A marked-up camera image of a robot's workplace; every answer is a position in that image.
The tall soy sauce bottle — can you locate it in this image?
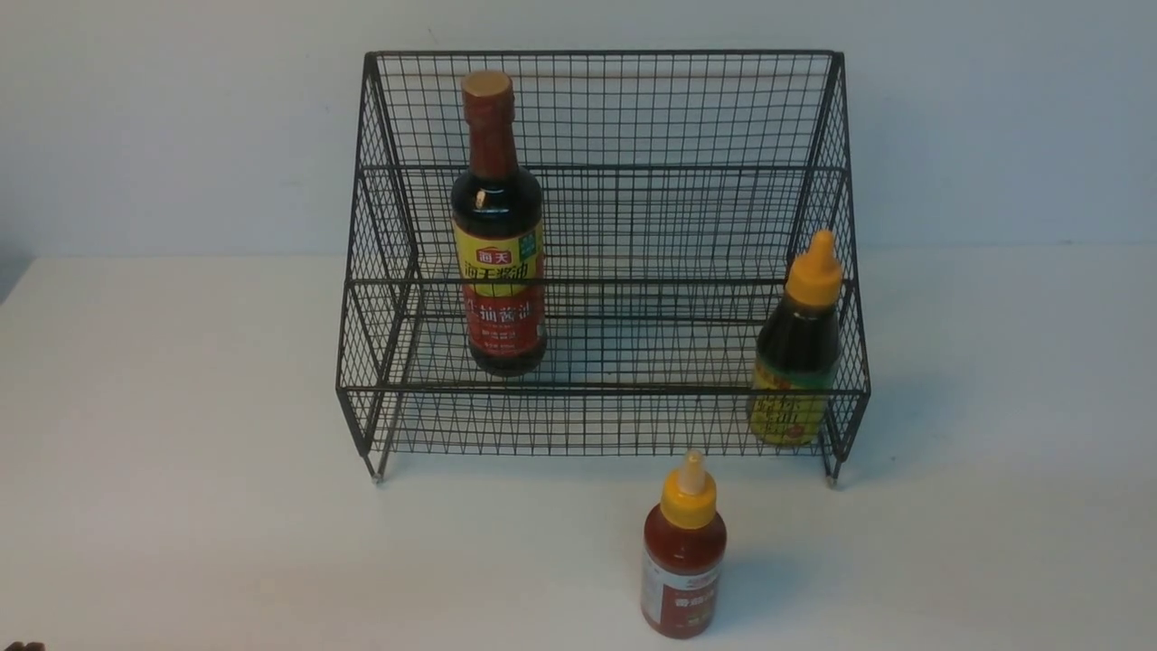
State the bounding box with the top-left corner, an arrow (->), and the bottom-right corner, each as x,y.
449,71 -> 547,376

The dark oil bottle yellow cap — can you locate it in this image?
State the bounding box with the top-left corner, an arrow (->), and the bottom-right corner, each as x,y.
747,228 -> 843,447

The black wire mesh shelf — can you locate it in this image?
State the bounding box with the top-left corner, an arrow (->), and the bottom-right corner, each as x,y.
336,49 -> 871,487

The small red sauce bottle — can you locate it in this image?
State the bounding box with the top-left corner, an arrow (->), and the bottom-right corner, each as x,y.
640,449 -> 728,639

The dark object at table corner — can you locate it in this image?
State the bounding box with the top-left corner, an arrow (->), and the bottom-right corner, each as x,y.
5,639 -> 46,651

